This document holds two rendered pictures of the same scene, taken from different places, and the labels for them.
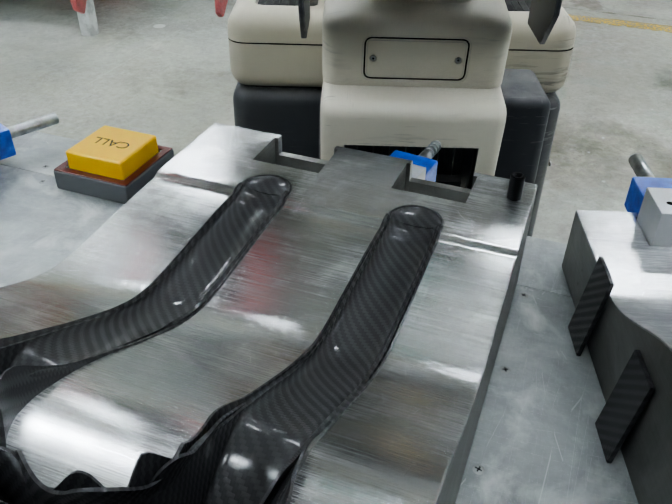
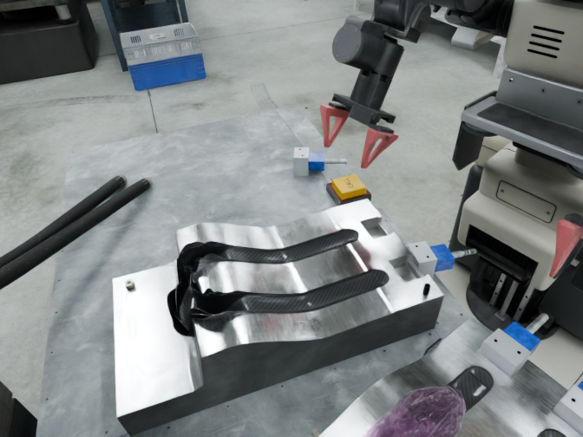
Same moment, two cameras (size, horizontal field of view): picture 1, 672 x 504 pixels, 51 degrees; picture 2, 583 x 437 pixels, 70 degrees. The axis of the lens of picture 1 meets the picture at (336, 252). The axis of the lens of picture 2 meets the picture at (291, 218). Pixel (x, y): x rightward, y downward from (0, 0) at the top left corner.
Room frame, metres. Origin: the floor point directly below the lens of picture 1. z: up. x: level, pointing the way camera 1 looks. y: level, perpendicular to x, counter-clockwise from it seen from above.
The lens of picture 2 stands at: (0.01, -0.33, 1.41)
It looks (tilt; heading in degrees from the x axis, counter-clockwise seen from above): 41 degrees down; 53
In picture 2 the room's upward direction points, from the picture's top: 4 degrees counter-clockwise
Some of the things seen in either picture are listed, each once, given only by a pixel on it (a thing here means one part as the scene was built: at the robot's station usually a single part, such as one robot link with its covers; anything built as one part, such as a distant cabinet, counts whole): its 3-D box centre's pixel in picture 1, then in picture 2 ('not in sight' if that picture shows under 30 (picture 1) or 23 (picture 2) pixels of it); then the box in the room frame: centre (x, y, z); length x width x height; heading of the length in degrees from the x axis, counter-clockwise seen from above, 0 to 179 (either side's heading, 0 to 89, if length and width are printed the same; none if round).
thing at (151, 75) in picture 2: not in sight; (166, 64); (1.41, 3.17, 0.11); 0.61 x 0.41 x 0.22; 160
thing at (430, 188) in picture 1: (433, 202); (406, 275); (0.44, -0.07, 0.87); 0.05 x 0.05 x 0.04; 70
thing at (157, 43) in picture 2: not in sight; (160, 43); (1.41, 3.17, 0.28); 0.61 x 0.41 x 0.15; 160
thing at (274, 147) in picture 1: (297, 173); (376, 234); (0.48, 0.03, 0.87); 0.05 x 0.05 x 0.04; 70
